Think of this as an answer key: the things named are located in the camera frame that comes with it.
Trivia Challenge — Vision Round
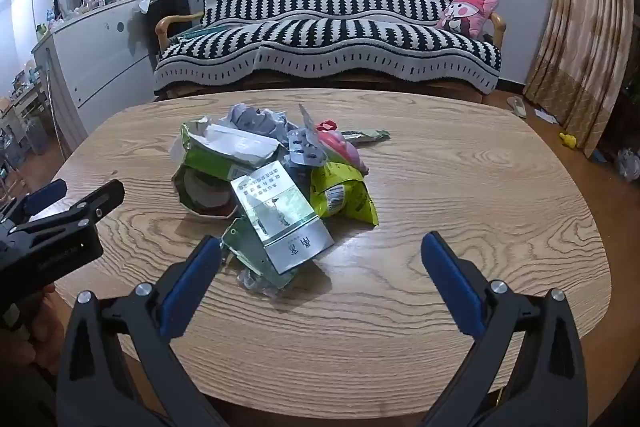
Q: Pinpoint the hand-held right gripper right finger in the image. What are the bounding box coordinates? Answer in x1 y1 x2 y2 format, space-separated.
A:
420 231 586 427

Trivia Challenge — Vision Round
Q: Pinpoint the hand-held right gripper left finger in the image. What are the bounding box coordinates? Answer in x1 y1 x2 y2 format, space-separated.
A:
56 234 223 427

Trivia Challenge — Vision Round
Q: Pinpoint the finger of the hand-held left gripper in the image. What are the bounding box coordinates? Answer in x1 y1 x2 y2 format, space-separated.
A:
0 179 68 228
7 179 126 239

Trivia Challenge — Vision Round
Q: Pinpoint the dark green packet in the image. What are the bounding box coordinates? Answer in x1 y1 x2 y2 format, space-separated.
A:
221 217 301 290

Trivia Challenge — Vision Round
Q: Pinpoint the clear plastic wrapper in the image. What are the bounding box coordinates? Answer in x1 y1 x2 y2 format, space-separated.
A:
237 264 296 295

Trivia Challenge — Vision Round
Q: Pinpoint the silver green carton box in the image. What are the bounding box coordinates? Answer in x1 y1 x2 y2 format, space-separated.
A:
230 161 335 275

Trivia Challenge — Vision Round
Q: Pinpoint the torn green snack packet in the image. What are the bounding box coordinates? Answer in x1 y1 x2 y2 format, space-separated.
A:
172 117 281 180

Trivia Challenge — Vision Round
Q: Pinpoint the yellow green snack packet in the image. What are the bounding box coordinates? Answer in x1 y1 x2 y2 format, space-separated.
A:
309 162 380 227

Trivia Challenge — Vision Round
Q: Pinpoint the thin green wrapper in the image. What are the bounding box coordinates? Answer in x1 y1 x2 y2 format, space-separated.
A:
342 128 391 145

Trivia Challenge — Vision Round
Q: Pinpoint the grey plastic bag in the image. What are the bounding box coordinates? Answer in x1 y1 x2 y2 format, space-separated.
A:
220 103 301 142

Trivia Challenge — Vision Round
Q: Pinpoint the silver pill blister pack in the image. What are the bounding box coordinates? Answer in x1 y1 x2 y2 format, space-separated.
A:
287 103 331 168

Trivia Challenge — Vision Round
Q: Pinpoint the person's left hand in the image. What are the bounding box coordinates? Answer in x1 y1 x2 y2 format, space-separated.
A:
10 284 68 378

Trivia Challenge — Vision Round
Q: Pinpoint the cluttered side shelf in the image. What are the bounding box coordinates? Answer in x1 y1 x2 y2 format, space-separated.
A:
0 62 51 168

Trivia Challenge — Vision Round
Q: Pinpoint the white cabinet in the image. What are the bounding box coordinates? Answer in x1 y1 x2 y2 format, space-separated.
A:
32 0 156 122

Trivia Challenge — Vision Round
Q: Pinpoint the wooden sofa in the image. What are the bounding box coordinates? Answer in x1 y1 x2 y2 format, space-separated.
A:
154 11 507 106

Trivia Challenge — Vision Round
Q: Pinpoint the black speaker box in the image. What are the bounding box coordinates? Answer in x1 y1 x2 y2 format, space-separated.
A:
147 0 191 58

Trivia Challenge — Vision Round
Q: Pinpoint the grey stuffed toy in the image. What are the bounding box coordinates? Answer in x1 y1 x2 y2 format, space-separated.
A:
615 147 640 180

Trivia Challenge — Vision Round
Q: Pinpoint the pink cartoon cushion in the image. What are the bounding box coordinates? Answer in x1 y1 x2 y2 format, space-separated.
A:
435 0 501 40

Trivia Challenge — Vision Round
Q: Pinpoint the beige patterned curtain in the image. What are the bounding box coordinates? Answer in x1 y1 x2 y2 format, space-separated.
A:
522 0 636 158

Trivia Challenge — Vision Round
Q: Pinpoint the black white striped sofa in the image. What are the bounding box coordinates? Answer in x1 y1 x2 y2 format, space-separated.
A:
152 0 502 98

